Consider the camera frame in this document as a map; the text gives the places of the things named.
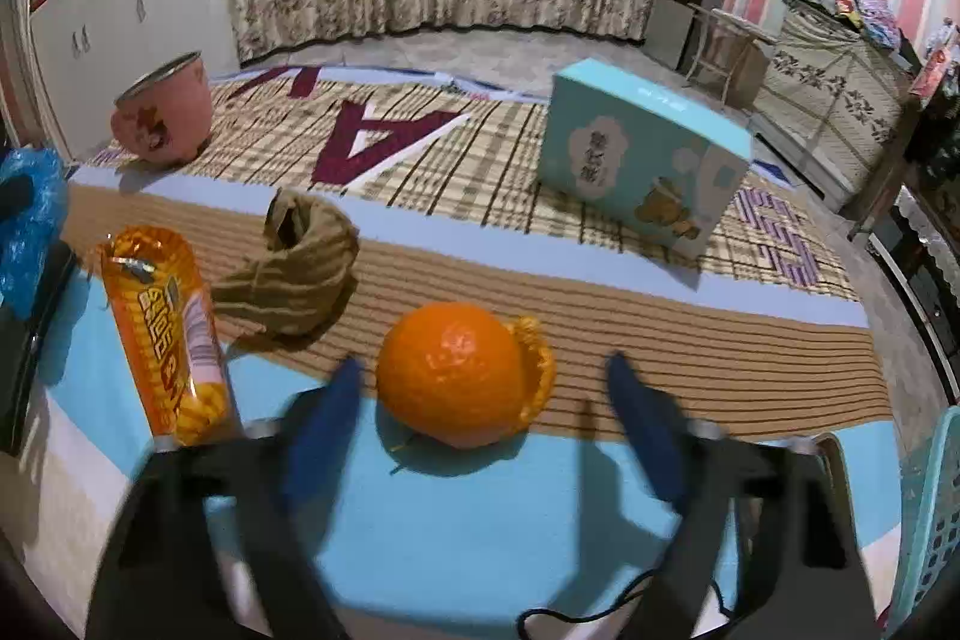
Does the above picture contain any white low cabinet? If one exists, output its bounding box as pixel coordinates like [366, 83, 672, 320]
[29, 0, 239, 163]

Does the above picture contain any patterned play mat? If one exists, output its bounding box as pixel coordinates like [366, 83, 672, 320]
[0, 65, 902, 640]

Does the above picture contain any black cable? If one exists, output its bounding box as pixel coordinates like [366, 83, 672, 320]
[514, 563, 734, 640]

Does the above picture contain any light blue laundry basket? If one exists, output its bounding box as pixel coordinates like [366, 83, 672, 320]
[885, 406, 958, 638]

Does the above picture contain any orange snack packet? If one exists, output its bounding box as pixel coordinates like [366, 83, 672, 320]
[98, 226, 233, 445]

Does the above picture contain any black glasses case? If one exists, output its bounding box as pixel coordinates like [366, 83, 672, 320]
[0, 241, 76, 456]

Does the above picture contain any light blue cardboard box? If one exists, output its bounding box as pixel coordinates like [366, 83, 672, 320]
[537, 58, 754, 260]

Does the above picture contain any brown striped sock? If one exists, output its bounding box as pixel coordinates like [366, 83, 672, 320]
[212, 188, 359, 338]

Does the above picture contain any blue crumpled plastic bag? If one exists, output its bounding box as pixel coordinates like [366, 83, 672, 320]
[2, 148, 68, 320]

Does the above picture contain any pink enamel mug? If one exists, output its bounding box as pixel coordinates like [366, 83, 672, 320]
[110, 52, 213, 166]

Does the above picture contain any brown phone case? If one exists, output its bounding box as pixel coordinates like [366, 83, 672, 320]
[797, 432, 854, 539]

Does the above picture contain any cloth covered cabinet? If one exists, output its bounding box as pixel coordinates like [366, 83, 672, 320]
[750, 0, 911, 211]

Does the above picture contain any clothes rack with garments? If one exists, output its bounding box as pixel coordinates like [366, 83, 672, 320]
[907, 18, 958, 193]

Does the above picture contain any low lace covered stand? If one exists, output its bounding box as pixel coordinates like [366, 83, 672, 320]
[848, 182, 958, 404]

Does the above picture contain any small folding table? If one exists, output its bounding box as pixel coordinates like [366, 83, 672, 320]
[683, 3, 778, 106]

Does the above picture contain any orange fruit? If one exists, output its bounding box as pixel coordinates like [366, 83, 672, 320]
[374, 302, 556, 450]

